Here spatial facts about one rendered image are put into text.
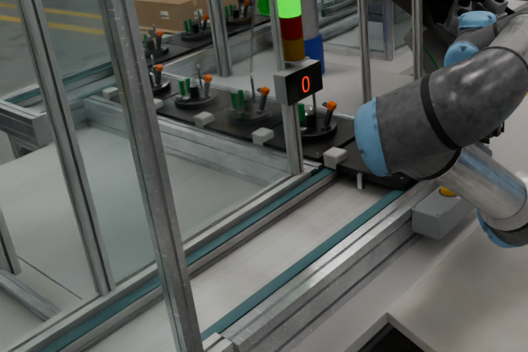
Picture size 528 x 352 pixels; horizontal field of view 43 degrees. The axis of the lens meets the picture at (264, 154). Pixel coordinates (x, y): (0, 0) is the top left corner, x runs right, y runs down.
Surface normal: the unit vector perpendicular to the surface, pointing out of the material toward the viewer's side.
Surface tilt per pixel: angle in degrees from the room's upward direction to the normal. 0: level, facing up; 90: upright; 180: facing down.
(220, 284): 0
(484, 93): 60
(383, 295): 0
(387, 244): 90
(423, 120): 77
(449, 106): 67
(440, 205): 0
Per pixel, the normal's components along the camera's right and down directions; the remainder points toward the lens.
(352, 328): -0.11, -0.90
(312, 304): 0.72, 0.22
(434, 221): -0.68, 0.39
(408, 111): -0.65, -0.11
